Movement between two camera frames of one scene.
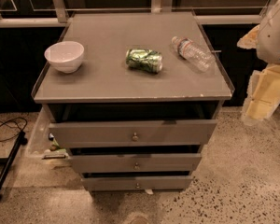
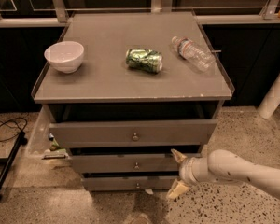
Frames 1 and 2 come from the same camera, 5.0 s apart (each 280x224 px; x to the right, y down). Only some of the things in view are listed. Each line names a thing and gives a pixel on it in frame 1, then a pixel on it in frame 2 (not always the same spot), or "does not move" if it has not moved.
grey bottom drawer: (136, 184) does not move
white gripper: (274, 36) → (186, 171)
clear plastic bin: (39, 146) does not move
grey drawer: (136, 162) does not move
